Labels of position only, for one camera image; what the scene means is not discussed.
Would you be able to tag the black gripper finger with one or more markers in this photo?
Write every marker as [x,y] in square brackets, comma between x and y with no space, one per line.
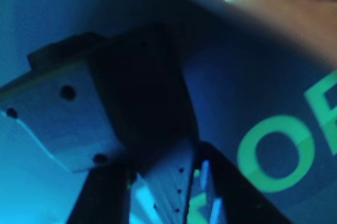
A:
[102,197]

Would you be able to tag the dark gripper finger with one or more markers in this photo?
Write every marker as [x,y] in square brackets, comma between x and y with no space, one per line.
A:
[237,203]

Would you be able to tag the black printed jaw part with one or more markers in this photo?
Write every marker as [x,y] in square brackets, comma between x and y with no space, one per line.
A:
[65,118]

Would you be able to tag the red bowl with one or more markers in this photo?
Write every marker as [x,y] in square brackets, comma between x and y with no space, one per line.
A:
[263,3]

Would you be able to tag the grey mat with logo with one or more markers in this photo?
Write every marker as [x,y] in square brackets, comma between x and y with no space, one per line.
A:
[223,90]

